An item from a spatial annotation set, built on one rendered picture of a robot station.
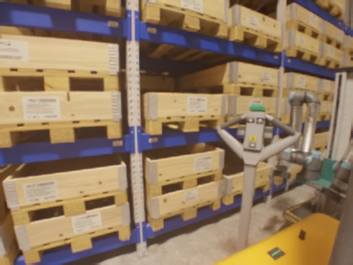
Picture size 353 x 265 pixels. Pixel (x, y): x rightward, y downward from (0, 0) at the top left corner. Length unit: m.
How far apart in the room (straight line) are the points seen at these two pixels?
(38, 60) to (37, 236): 1.22
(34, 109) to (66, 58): 0.39
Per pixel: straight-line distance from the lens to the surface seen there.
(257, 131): 0.97
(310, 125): 1.80
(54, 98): 1.34
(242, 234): 1.20
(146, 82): 2.71
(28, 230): 1.66
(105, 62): 1.36
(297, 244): 0.90
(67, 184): 1.45
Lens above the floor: 1.43
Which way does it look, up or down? 10 degrees down
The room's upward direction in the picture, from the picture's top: straight up
